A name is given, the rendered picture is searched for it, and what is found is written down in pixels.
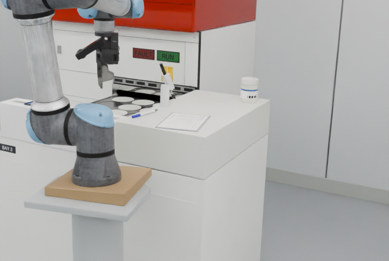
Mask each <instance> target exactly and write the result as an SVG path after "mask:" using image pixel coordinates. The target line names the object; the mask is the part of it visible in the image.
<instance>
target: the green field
mask: <svg viewBox="0 0 389 261"><path fill-rule="evenodd" d="M157 59H158V60H164V61H174V62H178V60H179V53H171V52H160V51H157Z"/></svg>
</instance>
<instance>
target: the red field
mask: <svg viewBox="0 0 389 261"><path fill-rule="evenodd" d="M133 57H139V58H148V59H153V50H144V49H133Z"/></svg>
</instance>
